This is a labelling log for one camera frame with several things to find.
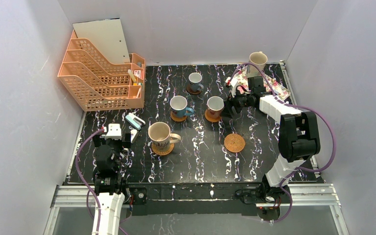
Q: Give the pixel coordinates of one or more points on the woven rattan coaster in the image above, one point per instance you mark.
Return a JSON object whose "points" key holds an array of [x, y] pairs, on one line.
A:
{"points": [[162, 152], [234, 143]]}

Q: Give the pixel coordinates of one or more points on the dark wooden coaster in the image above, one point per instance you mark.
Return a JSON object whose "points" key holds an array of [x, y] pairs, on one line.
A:
{"points": [[190, 91]]}

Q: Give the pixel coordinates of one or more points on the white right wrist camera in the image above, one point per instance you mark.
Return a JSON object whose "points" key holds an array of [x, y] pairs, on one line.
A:
{"points": [[235, 86]]}

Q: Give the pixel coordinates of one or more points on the aluminium frame rail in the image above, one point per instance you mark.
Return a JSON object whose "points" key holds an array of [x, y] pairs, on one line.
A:
{"points": [[213, 198]]}

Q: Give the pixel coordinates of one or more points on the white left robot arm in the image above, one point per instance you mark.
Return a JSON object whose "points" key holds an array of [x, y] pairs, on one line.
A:
{"points": [[110, 188]]}

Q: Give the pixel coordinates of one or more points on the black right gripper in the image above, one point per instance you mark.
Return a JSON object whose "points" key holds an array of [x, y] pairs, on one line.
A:
{"points": [[230, 103]]}

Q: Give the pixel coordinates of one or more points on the white and red mug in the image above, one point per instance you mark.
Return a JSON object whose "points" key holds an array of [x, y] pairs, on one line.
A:
{"points": [[215, 106]]}

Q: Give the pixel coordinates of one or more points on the white board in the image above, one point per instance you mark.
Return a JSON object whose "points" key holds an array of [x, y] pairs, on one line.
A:
{"points": [[107, 36]]}

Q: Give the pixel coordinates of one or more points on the light wooden coaster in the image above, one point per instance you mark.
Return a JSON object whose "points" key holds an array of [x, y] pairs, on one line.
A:
{"points": [[177, 119], [210, 118]]}

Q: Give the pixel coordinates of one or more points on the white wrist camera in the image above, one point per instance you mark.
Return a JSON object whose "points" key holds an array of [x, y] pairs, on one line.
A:
{"points": [[235, 86], [113, 131]]}

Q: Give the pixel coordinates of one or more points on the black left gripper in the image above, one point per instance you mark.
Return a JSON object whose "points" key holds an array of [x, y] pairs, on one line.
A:
{"points": [[112, 141]]}

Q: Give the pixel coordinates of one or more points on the small grey mug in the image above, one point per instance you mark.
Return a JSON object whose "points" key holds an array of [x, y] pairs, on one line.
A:
{"points": [[195, 81]]}

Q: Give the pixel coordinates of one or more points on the floral tray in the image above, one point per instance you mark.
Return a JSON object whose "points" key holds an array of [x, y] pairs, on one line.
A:
{"points": [[241, 78]]}

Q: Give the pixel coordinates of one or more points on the orange plastic file organizer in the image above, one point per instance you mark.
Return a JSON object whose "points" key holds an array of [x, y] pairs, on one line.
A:
{"points": [[99, 85]]}

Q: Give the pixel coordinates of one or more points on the tall beige mug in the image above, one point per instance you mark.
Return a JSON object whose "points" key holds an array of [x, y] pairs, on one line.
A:
{"points": [[259, 59]]}

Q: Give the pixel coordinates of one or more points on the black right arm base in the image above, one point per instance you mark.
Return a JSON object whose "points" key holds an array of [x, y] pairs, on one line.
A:
{"points": [[267, 199]]}

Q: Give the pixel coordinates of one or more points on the blue patterned mug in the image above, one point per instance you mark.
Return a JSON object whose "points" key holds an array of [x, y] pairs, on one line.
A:
{"points": [[179, 107]]}

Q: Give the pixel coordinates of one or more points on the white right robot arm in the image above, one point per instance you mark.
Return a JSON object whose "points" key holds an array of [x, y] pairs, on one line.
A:
{"points": [[298, 132]]}

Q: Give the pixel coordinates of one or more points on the white and pink stapler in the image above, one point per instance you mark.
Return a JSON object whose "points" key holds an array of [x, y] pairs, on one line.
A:
{"points": [[134, 133]]}

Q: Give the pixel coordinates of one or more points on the large beige floral mug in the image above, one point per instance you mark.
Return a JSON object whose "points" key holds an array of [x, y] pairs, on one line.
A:
{"points": [[162, 136]]}

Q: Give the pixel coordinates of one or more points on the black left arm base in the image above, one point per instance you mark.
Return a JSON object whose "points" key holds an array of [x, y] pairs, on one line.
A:
{"points": [[133, 195]]}

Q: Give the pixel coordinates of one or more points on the light blue stapler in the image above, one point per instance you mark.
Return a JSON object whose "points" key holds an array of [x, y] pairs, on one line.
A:
{"points": [[135, 121]]}

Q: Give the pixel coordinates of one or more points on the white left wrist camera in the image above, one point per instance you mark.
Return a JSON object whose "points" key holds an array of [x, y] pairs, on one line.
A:
{"points": [[113, 131]]}

